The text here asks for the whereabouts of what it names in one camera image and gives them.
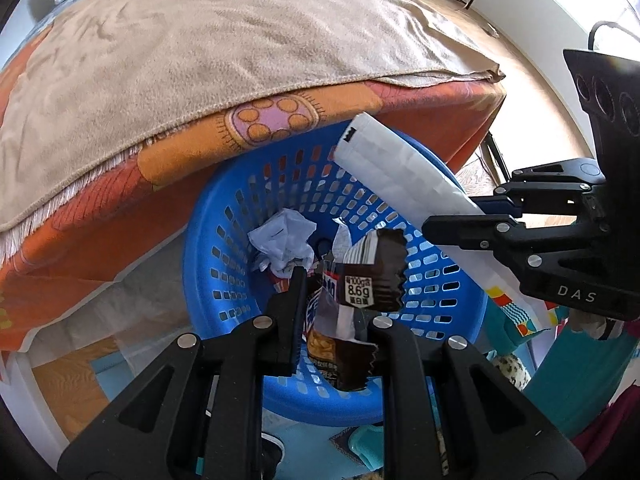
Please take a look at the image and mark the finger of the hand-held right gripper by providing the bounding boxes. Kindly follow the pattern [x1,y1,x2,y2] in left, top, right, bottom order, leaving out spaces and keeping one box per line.
[421,214,611,273]
[470,157,607,216]

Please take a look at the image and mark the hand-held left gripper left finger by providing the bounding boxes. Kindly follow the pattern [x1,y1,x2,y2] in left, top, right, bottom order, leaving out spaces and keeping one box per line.
[57,266,308,480]

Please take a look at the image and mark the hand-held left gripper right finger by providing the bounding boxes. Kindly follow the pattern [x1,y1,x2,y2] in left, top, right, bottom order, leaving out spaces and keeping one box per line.
[367,315,586,480]

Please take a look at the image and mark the white paper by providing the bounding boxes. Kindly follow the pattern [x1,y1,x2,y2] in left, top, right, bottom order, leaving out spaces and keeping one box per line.
[248,211,317,278]

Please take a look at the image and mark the long white packet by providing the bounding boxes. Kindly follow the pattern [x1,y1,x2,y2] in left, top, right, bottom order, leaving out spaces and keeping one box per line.
[332,112,556,338]

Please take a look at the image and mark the dark brown snack wrapper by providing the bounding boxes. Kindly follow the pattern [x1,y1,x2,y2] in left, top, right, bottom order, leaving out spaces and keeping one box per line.
[305,227,407,392]

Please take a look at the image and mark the blue plastic basket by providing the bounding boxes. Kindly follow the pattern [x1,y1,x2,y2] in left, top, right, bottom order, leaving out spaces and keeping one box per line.
[182,127,488,428]

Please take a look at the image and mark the black metal bed leg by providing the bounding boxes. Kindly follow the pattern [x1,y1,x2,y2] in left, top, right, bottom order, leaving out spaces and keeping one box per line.
[479,131,512,187]

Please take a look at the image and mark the teal slipper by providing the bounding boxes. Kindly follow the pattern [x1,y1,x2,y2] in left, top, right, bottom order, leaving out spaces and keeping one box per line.
[349,426,387,472]

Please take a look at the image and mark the leopard print cloth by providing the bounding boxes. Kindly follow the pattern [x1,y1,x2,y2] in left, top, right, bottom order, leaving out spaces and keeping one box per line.
[492,352,532,392]

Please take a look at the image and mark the white mattress cover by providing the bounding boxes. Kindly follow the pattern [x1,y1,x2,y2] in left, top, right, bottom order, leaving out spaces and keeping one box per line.
[30,250,201,366]

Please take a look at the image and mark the black shoe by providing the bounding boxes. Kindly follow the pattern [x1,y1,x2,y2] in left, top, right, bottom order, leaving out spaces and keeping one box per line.
[261,435,286,480]

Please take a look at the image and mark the orange printed blanket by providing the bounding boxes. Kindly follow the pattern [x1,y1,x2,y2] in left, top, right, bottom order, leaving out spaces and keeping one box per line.
[0,15,506,356]

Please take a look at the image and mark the dark red cloth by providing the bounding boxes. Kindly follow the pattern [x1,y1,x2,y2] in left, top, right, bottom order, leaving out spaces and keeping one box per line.
[572,385,640,458]

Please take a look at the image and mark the beige fleece blanket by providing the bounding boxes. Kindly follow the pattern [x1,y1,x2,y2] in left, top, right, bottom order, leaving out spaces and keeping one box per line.
[0,0,506,233]

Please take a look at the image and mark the white bed frame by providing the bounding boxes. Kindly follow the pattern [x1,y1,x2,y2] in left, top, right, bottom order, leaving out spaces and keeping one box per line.
[0,355,68,463]

